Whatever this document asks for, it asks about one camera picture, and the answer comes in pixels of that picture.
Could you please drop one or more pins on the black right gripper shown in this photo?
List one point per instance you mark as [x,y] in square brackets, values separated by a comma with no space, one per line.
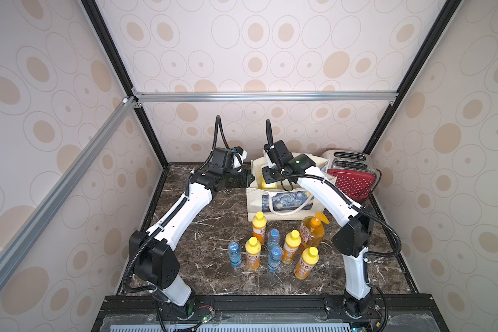
[268,175]

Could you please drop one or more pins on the yellow cap juice bottle right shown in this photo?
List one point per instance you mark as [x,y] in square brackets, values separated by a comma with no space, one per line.
[308,260]

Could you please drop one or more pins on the black right frame post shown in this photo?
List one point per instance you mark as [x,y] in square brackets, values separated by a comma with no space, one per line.
[432,38]

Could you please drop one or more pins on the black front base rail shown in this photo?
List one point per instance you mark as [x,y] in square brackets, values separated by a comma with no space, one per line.
[407,312]

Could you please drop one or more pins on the black frame post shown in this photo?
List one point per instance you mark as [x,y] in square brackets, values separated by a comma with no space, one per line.
[95,17]
[432,38]

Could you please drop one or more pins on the silver horizontal frame bar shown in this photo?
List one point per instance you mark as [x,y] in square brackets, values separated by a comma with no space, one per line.
[288,96]

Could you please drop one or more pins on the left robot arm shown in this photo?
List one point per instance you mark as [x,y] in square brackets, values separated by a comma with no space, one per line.
[153,266]

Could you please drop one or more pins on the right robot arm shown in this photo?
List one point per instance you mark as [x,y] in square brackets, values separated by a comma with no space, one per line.
[356,222]

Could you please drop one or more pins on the blue cap water bottle front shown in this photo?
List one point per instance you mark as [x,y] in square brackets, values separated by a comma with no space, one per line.
[274,259]

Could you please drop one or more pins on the red white toaster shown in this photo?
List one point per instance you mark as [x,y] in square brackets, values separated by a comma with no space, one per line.
[354,173]

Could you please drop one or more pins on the silver diagonal frame bar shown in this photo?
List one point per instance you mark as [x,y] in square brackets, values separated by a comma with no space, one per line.
[30,232]

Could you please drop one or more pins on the yellow cap juice bottle rear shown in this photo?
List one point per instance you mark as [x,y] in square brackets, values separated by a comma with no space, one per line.
[259,226]

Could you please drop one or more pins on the cream starry night shopping bag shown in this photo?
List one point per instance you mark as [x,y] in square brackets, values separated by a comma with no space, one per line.
[277,204]

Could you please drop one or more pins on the blue cap water bottle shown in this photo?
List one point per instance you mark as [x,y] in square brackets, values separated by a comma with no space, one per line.
[235,254]
[273,238]
[274,259]

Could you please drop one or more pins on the yellow dish soap pump bottle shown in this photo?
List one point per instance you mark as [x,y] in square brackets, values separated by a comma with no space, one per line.
[267,186]

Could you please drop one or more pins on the blue cap water bottle left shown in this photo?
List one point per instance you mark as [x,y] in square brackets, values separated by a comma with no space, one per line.
[235,254]

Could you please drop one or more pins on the orange dish soap pump bottle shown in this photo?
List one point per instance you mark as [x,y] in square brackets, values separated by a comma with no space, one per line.
[312,230]

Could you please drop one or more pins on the yellow cap juice bottle middle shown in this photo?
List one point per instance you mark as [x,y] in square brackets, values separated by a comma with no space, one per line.
[291,245]

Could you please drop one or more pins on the blue cap water bottle rear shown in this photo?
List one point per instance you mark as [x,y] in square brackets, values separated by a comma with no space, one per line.
[273,238]

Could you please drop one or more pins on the yellow cap juice bottle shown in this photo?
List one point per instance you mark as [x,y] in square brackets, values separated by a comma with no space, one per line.
[253,250]
[308,260]
[259,226]
[291,245]

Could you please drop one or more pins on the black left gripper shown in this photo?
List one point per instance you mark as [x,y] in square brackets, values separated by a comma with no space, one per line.
[246,181]

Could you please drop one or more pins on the black left frame post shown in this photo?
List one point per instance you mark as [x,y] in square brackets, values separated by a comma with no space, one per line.
[95,17]

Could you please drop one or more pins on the yellow cap juice bottle left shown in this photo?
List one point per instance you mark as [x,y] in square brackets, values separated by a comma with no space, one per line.
[253,250]

